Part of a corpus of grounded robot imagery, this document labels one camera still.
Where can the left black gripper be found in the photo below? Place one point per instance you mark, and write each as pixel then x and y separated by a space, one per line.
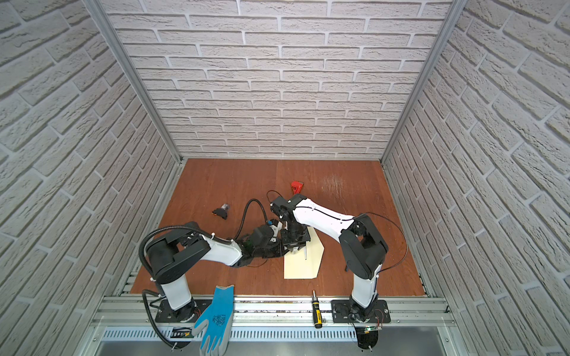
pixel 283 249

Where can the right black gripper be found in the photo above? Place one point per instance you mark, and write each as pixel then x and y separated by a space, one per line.
pixel 291 243

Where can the cream yellow envelope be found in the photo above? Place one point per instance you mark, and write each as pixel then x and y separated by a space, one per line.
pixel 304 263

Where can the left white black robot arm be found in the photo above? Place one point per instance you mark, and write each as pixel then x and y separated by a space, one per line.
pixel 168 253

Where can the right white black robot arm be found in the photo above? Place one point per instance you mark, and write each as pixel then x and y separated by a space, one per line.
pixel 363 247

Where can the red black pipe wrench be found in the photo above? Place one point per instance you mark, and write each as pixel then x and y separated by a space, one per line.
pixel 296 187

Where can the small black clear plug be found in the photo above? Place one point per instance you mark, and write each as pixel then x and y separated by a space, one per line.
pixel 222 211

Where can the black yellow screwdriver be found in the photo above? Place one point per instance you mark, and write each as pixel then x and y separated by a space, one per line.
pixel 316 312

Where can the blue grey work glove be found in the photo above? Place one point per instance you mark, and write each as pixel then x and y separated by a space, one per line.
pixel 216 322

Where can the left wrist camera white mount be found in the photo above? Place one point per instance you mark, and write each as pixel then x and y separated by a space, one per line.
pixel 276 226

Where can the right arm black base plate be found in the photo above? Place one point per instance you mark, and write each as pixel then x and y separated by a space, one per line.
pixel 348 311

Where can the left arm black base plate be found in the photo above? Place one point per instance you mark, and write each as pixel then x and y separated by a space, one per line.
pixel 186 314

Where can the aluminium front rail frame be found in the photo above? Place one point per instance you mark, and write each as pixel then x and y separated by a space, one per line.
pixel 276 319

